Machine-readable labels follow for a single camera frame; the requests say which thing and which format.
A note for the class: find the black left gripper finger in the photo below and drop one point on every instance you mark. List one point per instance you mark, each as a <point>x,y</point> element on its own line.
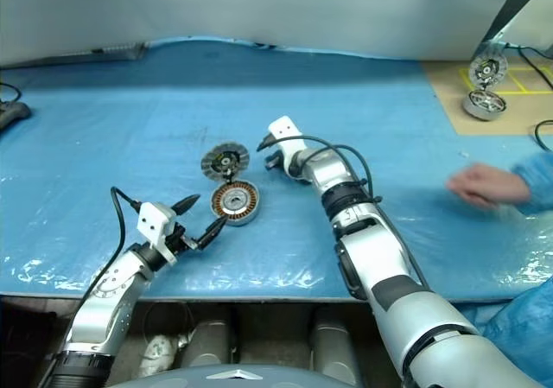
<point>211,232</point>
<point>186,204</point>

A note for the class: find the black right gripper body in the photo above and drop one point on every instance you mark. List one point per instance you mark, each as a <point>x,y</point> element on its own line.
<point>278,154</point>

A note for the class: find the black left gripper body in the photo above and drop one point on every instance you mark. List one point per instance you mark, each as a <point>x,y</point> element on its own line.
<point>179,241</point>

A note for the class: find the grey motor housing with stator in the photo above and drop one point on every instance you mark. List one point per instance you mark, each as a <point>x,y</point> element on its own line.
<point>220,198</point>

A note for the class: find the round hinged motor lid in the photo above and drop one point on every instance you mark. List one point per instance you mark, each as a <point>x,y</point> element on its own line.
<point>477,70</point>
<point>214,159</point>

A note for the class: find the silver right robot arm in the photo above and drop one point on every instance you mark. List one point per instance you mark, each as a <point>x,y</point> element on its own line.
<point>380,254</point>

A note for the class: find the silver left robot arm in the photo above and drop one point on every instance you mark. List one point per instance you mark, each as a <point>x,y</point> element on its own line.
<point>108,293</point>

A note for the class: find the blue sleeved person forearm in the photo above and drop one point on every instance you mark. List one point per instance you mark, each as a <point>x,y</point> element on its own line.
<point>540,180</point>

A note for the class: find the grey motor housing with rotor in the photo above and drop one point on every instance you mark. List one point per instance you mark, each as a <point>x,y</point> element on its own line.
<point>484,105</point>

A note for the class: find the person's bare hand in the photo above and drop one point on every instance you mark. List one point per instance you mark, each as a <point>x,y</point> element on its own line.
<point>488,187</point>

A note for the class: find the blue plastic table sheet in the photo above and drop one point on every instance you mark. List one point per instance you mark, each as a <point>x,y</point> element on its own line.
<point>129,124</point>

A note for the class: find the grey rounded cylinder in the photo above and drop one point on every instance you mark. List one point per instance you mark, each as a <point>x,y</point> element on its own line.
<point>207,336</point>
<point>332,345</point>

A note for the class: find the white crumpled cloth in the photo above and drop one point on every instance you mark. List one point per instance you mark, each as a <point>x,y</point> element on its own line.
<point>155,351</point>

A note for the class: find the grey robot torso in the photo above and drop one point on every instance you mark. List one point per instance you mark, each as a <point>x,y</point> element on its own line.
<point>194,379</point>

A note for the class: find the brown board with yellow tape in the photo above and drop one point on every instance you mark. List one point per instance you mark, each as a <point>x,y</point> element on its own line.
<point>445,98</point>

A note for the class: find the black handheld controller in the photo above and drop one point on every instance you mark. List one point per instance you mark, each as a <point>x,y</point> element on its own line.
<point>13,113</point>

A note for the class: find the black slanted stand leg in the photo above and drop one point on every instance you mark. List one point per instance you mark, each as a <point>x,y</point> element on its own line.
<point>507,8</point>

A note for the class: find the blue protective gown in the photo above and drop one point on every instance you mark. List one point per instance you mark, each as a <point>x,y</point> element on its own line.
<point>518,327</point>

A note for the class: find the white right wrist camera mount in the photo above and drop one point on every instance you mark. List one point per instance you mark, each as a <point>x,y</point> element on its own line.
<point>283,129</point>

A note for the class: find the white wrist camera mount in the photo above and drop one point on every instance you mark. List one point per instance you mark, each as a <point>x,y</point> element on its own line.
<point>153,219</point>
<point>283,129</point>

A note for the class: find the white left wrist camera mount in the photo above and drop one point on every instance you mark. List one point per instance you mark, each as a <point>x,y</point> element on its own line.
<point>153,219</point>

